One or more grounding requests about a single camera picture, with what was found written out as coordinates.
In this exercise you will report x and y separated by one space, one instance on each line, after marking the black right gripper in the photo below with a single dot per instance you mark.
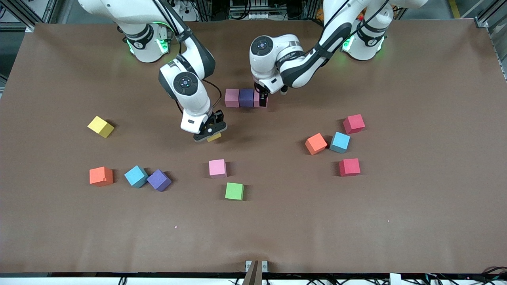
217 117

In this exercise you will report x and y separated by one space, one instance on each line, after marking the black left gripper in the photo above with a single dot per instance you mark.
262 96

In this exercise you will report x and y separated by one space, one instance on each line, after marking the pink foam cube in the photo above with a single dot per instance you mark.
232 97
256 101
217 168

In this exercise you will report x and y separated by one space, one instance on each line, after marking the dark purple foam cube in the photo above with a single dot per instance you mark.
246 97

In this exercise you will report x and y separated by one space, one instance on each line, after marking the yellow foam cube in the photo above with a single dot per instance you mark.
100 126
214 138

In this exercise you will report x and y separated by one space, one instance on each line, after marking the orange foam cube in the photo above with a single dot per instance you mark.
101 176
315 143

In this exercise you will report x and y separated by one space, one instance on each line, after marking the red foam cube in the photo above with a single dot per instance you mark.
349 167
353 123

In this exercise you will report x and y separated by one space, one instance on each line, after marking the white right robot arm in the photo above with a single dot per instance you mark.
194 99

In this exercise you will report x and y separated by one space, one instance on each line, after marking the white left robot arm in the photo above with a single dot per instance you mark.
273 59

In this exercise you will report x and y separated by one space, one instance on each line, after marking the green foam cube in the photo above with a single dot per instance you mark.
234 191

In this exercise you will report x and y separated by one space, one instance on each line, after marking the light blue foam cube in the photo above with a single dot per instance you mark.
340 142
136 176

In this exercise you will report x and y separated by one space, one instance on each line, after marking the pile of orange objects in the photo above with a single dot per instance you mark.
319 16

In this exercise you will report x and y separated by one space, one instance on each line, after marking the brown table cover sheet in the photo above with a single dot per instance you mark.
356 221

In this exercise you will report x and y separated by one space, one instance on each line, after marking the metal bracket with pole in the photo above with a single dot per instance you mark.
256 271

